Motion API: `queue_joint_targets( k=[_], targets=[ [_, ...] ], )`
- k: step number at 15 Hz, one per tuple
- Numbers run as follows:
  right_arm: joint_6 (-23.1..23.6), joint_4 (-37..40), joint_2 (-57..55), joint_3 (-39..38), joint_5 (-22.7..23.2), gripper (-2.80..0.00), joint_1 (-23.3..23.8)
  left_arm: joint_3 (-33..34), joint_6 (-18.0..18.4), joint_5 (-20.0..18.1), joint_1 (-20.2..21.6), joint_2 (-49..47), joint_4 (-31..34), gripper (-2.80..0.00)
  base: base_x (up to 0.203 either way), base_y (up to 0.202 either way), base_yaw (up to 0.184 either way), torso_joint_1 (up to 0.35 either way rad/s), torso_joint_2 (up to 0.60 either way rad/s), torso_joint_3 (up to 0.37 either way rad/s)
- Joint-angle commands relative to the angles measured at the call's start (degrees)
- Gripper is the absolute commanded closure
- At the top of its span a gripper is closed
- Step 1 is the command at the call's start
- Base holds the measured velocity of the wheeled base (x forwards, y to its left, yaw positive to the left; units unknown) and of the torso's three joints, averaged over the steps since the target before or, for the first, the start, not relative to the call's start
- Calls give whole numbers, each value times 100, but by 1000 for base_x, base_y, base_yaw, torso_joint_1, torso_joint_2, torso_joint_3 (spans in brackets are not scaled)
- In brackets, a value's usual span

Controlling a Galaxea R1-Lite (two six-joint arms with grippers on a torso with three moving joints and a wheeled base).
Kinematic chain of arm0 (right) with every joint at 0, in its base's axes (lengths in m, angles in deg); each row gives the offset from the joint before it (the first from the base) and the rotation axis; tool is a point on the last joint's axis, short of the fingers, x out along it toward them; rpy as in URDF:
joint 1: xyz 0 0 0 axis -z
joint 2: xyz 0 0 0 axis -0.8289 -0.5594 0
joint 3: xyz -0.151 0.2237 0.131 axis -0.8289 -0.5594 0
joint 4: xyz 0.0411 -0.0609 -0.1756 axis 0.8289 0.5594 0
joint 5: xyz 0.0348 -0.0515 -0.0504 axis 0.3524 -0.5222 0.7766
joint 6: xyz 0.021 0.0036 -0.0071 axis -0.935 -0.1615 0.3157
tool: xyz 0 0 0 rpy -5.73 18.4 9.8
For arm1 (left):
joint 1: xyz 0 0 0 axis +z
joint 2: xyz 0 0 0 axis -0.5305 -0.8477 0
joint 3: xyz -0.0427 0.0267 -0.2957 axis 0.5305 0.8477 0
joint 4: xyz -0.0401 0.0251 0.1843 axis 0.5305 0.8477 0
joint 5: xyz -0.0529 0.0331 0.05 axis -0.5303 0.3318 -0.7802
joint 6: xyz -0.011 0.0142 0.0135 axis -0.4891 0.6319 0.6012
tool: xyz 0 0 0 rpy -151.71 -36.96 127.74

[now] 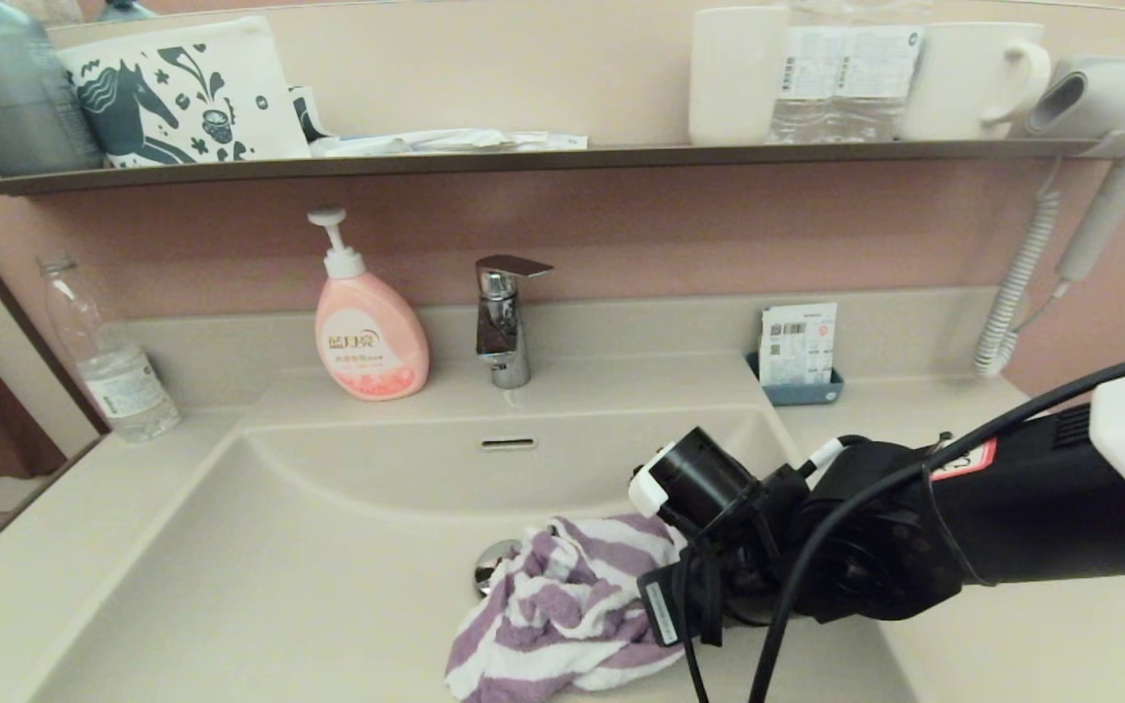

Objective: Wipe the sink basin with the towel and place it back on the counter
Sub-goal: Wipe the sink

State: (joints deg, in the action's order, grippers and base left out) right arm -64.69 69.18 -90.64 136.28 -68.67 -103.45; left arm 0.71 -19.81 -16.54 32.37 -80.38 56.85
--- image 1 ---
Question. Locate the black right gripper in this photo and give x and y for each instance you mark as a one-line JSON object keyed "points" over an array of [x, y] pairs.
{"points": [[748, 576]]}

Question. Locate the purple white striped towel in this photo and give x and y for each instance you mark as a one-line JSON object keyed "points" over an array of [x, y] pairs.
{"points": [[562, 605]]}

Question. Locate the chrome faucet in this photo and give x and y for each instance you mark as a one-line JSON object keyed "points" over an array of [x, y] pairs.
{"points": [[502, 322]]}

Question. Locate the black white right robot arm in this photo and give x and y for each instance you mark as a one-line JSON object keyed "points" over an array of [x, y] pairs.
{"points": [[1031, 517]]}

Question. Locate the chrome sink drain stopper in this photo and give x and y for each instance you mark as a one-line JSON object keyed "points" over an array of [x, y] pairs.
{"points": [[489, 566]]}

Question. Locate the beige sink basin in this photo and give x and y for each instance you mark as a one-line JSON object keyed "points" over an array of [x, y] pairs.
{"points": [[279, 586]]}

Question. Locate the white printed paper packet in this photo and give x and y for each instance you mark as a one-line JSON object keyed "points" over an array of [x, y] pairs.
{"points": [[797, 342]]}

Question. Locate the pink soap pump bottle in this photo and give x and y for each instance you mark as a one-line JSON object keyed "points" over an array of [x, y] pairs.
{"points": [[372, 342]]}

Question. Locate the white tumbler cup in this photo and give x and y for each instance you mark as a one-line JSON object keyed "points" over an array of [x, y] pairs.
{"points": [[736, 76]]}

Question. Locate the white wrapped toiletries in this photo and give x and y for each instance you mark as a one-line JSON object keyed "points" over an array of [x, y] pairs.
{"points": [[445, 141]]}

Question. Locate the white hair dryer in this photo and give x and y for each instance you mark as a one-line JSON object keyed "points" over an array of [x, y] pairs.
{"points": [[1124, 96]]}

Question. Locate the uncapped clear plastic bottle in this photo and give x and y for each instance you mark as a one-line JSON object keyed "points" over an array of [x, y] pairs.
{"points": [[123, 381]]}

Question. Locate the white horse print pouch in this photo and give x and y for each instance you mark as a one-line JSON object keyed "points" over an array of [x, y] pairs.
{"points": [[182, 93]]}

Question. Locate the grey bottle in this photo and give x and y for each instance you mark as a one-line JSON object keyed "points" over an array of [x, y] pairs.
{"points": [[20, 98]]}

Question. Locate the brown wall shelf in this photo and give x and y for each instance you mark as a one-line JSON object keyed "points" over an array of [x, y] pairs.
{"points": [[523, 159]]}

